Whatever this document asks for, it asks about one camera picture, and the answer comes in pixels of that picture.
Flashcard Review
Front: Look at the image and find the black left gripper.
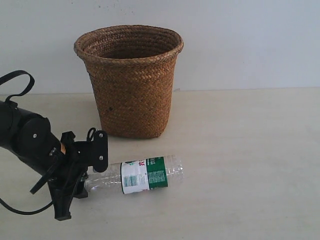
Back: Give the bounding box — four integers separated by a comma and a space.
47, 130, 109, 221

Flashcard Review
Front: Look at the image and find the clear plastic bottle green label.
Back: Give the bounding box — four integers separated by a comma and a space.
84, 155, 184, 195

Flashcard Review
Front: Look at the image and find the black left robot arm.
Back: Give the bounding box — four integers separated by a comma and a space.
0, 100, 109, 221

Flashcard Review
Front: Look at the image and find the brown woven wicker basket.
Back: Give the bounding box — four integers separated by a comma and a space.
73, 24, 184, 139

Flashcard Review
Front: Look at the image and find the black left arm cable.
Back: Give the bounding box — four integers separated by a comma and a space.
0, 70, 65, 215

